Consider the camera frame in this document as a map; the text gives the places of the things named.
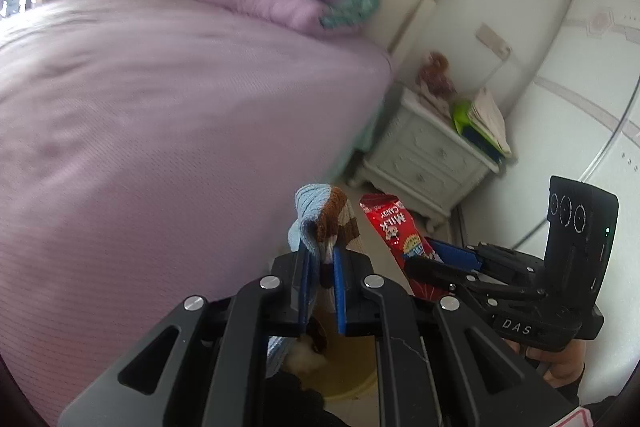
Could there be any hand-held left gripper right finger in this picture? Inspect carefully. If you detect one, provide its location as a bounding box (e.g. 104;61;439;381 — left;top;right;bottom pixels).
332;248;576;427

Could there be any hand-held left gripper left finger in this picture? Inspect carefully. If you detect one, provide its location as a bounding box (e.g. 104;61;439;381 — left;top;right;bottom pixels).
57;248;321;427

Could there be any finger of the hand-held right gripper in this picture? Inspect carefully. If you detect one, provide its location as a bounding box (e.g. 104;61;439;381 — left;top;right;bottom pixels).
404;256;482;296
427;238;501;274

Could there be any red candy packet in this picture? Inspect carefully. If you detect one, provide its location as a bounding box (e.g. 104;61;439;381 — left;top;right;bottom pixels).
360;193;452;304

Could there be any white tissue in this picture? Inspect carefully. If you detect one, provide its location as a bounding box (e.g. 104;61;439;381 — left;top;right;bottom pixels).
284;346;327;376

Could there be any yellow bin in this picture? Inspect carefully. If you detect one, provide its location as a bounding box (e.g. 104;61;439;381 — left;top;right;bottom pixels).
280;317;379;403

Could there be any blue brown striped sock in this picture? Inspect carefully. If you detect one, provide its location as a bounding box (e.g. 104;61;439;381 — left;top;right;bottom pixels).
267;183;362;379

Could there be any person's right hand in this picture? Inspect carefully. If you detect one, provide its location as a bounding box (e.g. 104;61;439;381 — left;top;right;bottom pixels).
505;338;587;391

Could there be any white carved nightstand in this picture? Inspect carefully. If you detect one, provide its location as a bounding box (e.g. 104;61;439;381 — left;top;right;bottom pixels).
347;87;506;229

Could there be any stack of books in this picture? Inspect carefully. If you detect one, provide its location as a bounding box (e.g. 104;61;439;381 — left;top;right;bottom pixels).
459;87;514;160

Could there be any curly-haired doll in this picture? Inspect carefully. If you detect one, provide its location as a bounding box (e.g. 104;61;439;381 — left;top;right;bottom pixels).
415;52;457;108

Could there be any white wardrobe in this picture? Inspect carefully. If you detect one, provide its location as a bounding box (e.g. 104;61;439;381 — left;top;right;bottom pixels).
457;0;640;358

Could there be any wall switch panel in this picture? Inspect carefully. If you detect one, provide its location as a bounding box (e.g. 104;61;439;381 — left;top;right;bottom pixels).
475;23;512;58

